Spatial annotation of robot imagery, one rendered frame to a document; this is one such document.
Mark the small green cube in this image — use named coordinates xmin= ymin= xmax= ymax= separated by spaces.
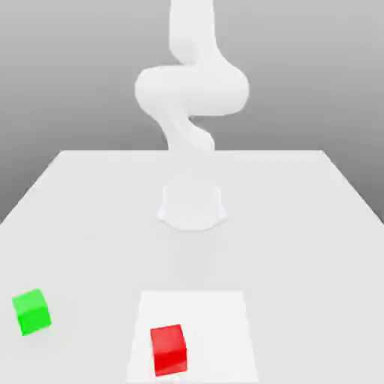
xmin=11 ymin=288 xmax=53 ymax=337

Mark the small red cube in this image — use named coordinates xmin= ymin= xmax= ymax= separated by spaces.
xmin=149 ymin=323 xmax=188 ymax=377

